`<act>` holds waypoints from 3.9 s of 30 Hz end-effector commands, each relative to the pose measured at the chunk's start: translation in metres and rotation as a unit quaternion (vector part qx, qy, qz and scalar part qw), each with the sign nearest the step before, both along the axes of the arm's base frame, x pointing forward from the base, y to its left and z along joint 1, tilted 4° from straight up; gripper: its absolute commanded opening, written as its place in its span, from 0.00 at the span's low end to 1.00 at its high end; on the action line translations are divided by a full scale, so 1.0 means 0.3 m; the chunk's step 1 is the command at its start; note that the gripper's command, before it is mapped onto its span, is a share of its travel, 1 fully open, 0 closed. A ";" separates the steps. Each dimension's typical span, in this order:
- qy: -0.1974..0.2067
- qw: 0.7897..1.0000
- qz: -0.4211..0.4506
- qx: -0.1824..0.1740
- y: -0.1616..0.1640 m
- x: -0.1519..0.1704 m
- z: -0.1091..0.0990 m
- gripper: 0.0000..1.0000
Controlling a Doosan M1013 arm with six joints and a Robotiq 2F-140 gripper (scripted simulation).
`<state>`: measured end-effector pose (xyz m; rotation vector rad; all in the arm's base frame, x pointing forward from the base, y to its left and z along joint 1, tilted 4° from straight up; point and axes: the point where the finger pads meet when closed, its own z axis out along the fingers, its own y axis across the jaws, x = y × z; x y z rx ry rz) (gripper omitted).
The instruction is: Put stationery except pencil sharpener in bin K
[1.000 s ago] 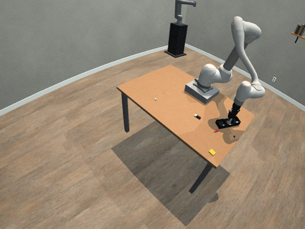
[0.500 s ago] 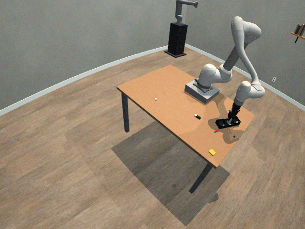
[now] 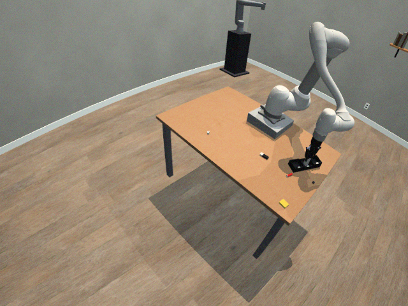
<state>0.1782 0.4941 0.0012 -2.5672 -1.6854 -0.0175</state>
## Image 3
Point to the yellow rectangular block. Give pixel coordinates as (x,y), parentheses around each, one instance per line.
(283,203)

